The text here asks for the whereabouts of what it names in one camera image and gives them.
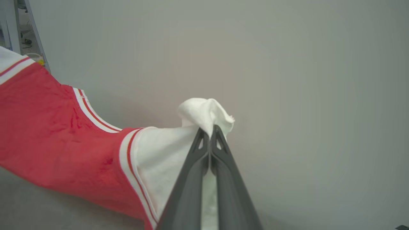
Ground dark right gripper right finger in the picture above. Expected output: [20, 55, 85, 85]
[210, 125, 264, 230]

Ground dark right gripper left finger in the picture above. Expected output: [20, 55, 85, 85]
[157, 128, 211, 230]

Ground red white basketball jersey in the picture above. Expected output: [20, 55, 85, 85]
[0, 46, 235, 230]

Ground grey fabric sofa cushion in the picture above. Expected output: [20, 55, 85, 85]
[0, 166, 288, 230]

